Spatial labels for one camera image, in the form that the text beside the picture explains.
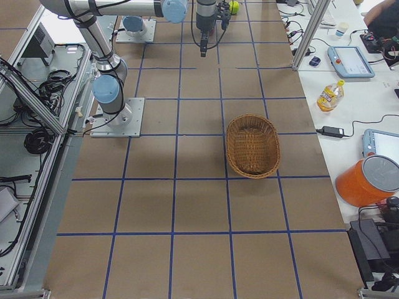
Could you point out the aluminium frame post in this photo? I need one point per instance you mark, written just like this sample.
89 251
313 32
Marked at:
310 31

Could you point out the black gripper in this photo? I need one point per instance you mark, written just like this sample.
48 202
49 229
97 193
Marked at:
204 25

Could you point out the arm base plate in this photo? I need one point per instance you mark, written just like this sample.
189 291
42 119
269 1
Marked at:
128 123
136 30

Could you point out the far teach pendant blue grey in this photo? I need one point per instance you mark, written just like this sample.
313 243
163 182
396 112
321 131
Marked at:
349 62

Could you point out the near teach pendant blue grey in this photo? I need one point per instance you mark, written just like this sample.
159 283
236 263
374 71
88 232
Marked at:
381 143

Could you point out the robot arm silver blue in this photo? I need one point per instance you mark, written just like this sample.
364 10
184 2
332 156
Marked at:
85 13

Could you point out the green apple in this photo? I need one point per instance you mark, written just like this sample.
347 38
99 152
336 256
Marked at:
233 7

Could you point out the black power adapter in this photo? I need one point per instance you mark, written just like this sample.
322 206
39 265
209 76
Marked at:
331 131

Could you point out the teach pendant blue grey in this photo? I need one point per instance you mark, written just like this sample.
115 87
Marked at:
349 62
381 143

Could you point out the white paper cup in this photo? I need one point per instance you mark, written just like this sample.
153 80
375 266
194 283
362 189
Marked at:
341 29

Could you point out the orange juice bottle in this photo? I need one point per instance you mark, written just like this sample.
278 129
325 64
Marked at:
331 96

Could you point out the brown wicker basket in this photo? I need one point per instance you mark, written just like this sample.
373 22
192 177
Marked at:
252 146

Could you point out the orange bucket grey lid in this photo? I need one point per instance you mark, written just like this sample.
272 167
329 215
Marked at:
369 181

